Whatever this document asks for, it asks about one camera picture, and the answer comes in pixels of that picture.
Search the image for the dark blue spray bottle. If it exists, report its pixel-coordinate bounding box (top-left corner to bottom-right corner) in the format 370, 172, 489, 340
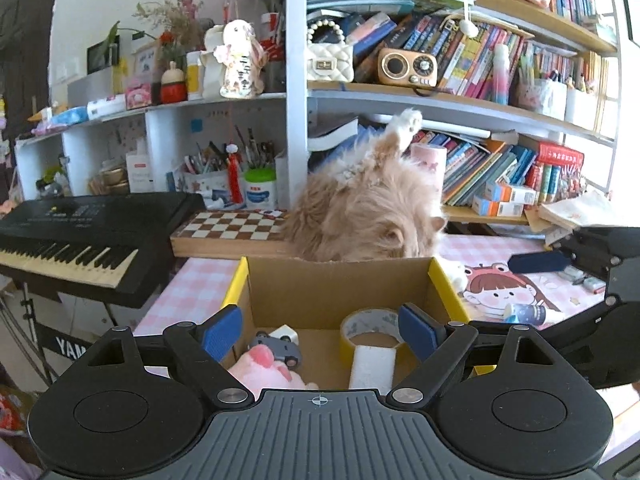
503, 304, 547, 326

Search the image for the pink plush pig toy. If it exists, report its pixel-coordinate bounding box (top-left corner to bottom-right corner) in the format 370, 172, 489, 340
228, 344, 319, 400

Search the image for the white staples box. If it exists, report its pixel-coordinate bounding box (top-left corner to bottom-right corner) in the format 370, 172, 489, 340
348, 344, 396, 396

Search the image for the yellow tape roll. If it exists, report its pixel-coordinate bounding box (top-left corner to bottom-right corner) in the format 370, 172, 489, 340
338, 308, 406, 367

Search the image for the grey purple toy truck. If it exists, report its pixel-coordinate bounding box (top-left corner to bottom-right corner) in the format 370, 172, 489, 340
247, 330, 302, 370

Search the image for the white power adapter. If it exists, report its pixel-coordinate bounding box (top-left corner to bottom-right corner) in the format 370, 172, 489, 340
269, 324, 299, 344

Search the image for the pink checkered tablecloth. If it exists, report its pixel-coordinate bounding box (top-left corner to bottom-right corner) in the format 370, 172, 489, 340
131, 231, 640, 451

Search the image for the stack of papers and books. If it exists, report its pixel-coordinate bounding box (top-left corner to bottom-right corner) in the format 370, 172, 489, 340
525, 192, 629, 246

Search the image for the orange white medicine box lower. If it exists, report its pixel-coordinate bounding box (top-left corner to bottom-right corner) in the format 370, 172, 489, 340
472, 196, 524, 218

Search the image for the orange white medicine box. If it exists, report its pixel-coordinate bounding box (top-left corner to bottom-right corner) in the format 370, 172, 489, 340
472, 196, 524, 218
484, 183, 538, 206

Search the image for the orange white medicine box upper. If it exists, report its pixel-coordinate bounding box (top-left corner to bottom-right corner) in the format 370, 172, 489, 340
484, 183, 538, 206

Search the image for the yellow cardboard box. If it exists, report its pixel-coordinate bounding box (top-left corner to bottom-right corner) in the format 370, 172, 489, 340
222, 258, 480, 390

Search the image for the red box on books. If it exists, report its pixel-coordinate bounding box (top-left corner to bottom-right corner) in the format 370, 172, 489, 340
535, 142, 584, 169

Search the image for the wooden chess board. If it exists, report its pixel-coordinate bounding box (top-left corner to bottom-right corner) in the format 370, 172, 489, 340
170, 210, 293, 259

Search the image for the black electronic keyboard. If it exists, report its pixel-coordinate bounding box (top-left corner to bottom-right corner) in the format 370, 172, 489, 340
1, 192, 204, 308

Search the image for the pink cartoon cup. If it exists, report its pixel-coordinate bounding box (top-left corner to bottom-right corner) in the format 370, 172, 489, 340
410, 143, 447, 199

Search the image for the orange fluffy cat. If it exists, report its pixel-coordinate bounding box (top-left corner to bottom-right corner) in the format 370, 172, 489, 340
282, 108, 447, 262

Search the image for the white green lid jar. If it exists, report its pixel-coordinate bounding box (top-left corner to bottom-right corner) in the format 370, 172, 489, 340
244, 167, 277, 210

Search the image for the white wooden bookshelf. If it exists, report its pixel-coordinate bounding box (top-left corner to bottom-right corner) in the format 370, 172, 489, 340
13, 0, 624, 226

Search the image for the retro wooden radio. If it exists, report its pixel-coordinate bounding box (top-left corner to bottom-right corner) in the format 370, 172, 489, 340
378, 48, 438, 89

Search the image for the red round doll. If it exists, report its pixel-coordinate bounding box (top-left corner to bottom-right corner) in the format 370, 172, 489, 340
160, 61, 188, 104

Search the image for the white quilted handbag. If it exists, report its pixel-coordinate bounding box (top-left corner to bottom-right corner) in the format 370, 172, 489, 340
305, 18, 355, 82

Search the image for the rabbit figurine doll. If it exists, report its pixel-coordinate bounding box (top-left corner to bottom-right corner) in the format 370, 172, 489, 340
214, 20, 267, 100

